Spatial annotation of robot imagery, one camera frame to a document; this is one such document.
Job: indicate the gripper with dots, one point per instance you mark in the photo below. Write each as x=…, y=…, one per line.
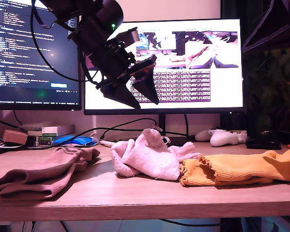
x=113, y=62

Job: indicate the white terry sock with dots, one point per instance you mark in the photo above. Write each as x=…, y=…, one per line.
x=187, y=151
x=154, y=162

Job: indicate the orange frilled sock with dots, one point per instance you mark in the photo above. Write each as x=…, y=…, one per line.
x=193, y=174
x=244, y=166

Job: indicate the clear plug connector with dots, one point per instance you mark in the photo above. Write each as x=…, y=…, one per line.
x=157, y=128

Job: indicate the black monitor stand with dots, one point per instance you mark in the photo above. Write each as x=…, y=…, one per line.
x=162, y=125

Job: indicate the green houseplant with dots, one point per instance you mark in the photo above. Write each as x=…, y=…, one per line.
x=275, y=96

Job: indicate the white screen monitor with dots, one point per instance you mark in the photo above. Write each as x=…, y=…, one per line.
x=227, y=84

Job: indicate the blue pouch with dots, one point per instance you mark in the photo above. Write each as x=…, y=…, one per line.
x=75, y=140

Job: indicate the beige game controller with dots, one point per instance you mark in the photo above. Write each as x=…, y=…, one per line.
x=203, y=136

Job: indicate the white green small box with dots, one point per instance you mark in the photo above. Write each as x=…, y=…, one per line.
x=49, y=131

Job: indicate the white game controller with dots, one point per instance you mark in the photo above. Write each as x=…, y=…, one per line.
x=222, y=139

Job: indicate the stack of green boxes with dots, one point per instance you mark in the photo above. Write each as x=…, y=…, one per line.
x=42, y=142

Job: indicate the small white crumpled object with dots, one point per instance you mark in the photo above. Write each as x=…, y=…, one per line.
x=242, y=137

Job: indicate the black wallet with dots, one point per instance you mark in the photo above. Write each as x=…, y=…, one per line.
x=263, y=143

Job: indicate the dark code screen monitor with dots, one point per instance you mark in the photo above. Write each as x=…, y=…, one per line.
x=14, y=60

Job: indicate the black flat device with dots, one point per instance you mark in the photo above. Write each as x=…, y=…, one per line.
x=0, y=151

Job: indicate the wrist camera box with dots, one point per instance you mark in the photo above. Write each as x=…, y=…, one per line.
x=130, y=36

